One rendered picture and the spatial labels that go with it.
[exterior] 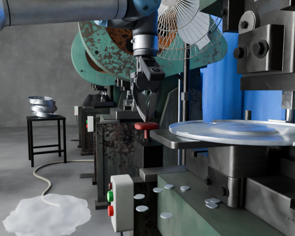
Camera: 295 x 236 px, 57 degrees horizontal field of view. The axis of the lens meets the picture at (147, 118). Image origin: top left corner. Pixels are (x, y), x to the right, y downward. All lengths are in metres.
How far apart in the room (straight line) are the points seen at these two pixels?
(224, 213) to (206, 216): 0.04
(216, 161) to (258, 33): 0.25
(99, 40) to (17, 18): 1.26
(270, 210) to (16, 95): 6.89
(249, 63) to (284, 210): 0.27
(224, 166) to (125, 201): 0.30
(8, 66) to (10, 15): 6.65
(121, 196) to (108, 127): 1.33
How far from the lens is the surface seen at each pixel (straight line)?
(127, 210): 0.74
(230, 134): 0.51
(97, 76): 3.52
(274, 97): 2.41
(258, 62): 0.55
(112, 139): 2.04
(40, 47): 7.16
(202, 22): 1.33
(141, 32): 0.82
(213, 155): 0.56
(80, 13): 0.61
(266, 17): 0.60
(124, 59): 1.82
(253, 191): 0.52
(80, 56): 3.52
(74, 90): 7.06
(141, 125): 0.79
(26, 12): 0.58
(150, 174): 0.73
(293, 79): 0.54
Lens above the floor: 0.86
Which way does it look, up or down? 6 degrees down
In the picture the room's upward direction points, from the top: straight up
